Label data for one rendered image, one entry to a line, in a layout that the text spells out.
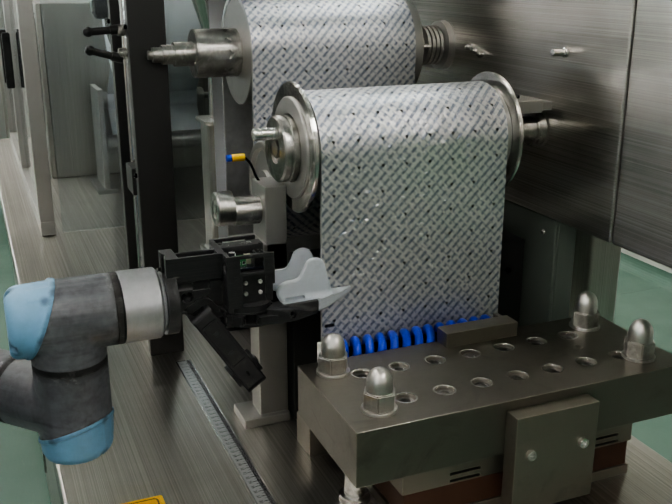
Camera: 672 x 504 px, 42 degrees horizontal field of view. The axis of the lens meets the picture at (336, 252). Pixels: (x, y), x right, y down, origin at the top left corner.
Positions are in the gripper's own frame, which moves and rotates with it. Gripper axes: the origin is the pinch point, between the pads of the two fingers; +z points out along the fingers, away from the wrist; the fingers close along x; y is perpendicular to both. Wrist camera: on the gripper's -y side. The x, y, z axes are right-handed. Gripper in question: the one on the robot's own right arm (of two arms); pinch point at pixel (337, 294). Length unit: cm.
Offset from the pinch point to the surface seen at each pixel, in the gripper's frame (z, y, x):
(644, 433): 154, -109, 109
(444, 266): 13.6, 1.6, -0.3
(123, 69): -15, 21, 47
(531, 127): 28.0, 16.5, 4.5
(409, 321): 9.2, -4.7, -0.3
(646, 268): 262, -105, 232
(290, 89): -3.1, 22.6, 6.1
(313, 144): -3.1, 17.6, -0.9
